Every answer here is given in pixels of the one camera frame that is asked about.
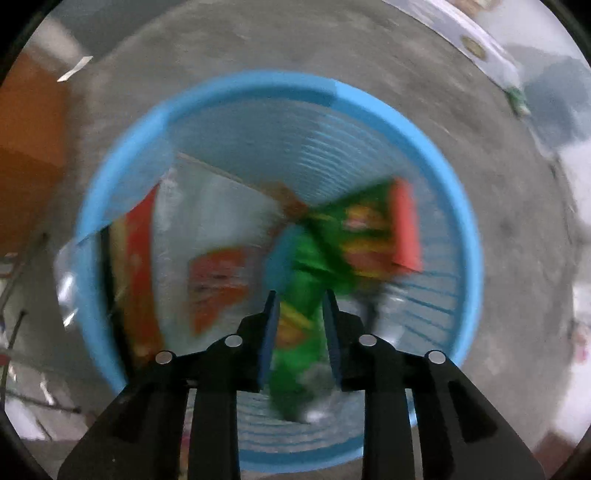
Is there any red flat packet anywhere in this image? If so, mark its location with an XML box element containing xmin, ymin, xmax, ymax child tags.
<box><xmin>110</xmin><ymin>184</ymin><xmax>164</xmax><ymax>366</ymax></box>

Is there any blue plastic mesh basket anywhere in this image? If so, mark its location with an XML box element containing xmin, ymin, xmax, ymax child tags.
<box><xmin>74</xmin><ymin>70</ymin><xmax>484</xmax><ymax>472</ymax></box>

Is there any orange red snack packet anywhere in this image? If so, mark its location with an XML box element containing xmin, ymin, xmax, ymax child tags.
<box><xmin>187</xmin><ymin>247</ymin><xmax>254</xmax><ymax>335</ymax></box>

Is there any orange cardboard box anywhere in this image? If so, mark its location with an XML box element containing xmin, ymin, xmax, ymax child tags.
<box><xmin>0</xmin><ymin>51</ymin><xmax>71</xmax><ymax>259</ymax></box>

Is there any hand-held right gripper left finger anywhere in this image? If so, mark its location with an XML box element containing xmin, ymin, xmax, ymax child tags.
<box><xmin>58</xmin><ymin>290</ymin><xmax>281</xmax><ymax>480</ymax></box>

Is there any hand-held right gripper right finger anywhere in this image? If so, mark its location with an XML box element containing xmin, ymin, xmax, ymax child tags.
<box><xmin>322</xmin><ymin>290</ymin><xmax>546</xmax><ymax>480</ymax></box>

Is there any white paper scrap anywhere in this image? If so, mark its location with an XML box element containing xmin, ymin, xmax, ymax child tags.
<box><xmin>57</xmin><ymin>56</ymin><xmax>93</xmax><ymax>83</ymax></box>

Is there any green snack packet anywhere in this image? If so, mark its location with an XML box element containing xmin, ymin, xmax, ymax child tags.
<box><xmin>265</xmin><ymin>178</ymin><xmax>423</xmax><ymax>423</ymax></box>

